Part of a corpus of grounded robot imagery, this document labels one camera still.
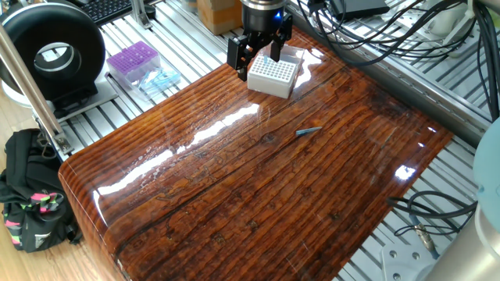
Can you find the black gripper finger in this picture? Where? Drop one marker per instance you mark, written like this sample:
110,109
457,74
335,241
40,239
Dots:
284,33
240,54

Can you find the grey robot mounting plate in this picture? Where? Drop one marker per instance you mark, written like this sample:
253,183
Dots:
402,265

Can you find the grey flat base plate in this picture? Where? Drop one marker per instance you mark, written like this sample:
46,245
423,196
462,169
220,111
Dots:
105,97

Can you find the black flat device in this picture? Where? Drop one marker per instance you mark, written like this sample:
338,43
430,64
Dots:
359,8

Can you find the pale perforated metal plate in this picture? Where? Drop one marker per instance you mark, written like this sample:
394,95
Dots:
449,19

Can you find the short aluminium bracket post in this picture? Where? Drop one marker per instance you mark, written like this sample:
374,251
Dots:
138,13

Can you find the glossy wood grain board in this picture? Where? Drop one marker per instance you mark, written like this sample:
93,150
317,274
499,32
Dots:
234,175

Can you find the clear plastic rack lid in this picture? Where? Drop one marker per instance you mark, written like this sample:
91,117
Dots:
292,54

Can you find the black keyboard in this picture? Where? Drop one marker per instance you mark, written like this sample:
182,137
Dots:
105,9

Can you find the clear bag of blue tips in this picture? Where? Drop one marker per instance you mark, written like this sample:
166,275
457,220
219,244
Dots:
160,80

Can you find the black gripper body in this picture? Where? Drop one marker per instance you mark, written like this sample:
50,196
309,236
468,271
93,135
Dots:
261,21

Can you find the brown cardboard box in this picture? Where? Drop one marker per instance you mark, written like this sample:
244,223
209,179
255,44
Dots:
216,17

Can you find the purple pipette tip box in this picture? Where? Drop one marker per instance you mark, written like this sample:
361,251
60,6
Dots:
133,58

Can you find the aluminium frame post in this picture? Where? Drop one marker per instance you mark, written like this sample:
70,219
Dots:
29,87

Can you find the white pipette tip rack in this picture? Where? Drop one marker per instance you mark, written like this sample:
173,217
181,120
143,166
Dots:
269,84

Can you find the blue pipette tip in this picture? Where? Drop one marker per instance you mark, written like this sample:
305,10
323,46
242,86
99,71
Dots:
306,131
266,59

